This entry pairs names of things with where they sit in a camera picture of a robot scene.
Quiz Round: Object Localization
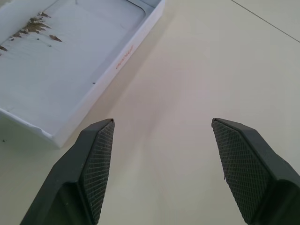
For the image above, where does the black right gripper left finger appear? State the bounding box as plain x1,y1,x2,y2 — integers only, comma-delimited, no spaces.
19,118,115,225

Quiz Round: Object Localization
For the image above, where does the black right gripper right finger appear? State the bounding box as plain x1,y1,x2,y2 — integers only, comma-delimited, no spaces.
211,117,300,225

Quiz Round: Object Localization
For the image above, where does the white cardboard box tray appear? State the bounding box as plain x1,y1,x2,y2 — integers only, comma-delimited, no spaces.
0,0,166,148

